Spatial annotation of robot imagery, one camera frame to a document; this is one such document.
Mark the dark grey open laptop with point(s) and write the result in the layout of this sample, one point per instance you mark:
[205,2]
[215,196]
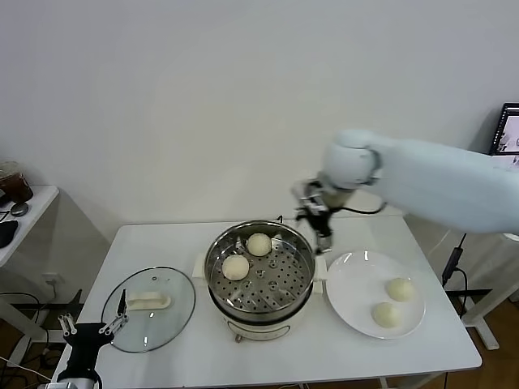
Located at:
[507,129]

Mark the black computer mouse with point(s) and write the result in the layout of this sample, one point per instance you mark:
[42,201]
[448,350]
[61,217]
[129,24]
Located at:
[6,234]

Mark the white round plate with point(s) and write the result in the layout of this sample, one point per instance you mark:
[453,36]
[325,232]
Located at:
[353,291]

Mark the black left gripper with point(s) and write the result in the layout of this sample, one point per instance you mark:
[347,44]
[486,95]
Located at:
[87,338]

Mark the small round grey puck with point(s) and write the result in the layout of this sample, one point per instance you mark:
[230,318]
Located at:
[19,208]

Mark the white electric cooker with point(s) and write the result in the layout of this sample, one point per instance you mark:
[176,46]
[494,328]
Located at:
[259,326]

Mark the steamed white baozi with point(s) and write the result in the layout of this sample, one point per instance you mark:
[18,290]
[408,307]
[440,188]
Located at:
[400,289]
[235,267]
[258,244]
[385,314]

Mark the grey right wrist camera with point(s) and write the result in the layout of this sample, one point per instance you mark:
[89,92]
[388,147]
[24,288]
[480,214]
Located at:
[301,194]

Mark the white side table under cup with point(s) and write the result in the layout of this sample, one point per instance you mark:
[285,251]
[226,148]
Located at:
[36,206]

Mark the white wall outlet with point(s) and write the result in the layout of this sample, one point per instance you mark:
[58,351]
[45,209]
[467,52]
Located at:
[52,279]

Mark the white side table under laptop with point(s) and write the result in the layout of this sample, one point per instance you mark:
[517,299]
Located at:
[482,330]

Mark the plastic cup of iced coffee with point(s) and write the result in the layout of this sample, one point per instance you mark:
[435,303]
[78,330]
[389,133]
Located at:
[16,188]

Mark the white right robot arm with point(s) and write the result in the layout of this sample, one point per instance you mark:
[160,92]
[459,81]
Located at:
[425,178]

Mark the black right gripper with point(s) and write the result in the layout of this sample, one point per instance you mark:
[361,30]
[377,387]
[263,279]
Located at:
[320,221]

